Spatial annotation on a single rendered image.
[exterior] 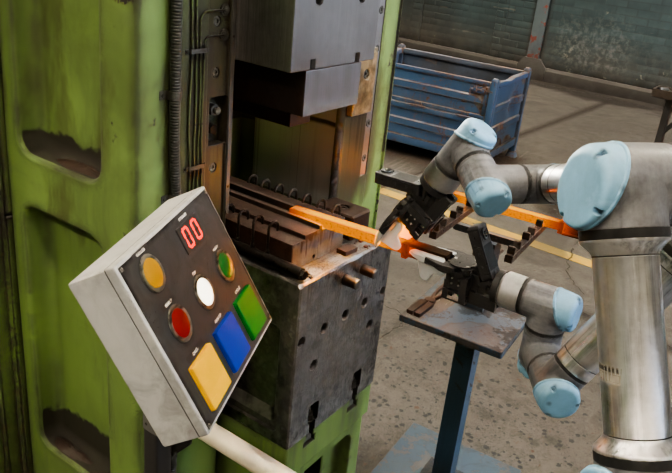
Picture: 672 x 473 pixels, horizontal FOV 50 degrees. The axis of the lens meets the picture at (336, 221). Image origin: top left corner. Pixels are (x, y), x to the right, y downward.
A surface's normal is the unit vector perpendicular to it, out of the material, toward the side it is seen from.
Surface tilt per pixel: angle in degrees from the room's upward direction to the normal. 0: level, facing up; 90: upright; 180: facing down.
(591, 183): 83
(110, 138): 89
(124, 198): 89
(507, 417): 0
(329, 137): 90
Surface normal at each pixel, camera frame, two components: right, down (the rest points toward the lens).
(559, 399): -0.07, 0.38
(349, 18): 0.81, 0.29
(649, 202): 0.21, -0.07
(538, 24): -0.62, 0.25
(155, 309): 0.90, -0.32
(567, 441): 0.10, -0.92
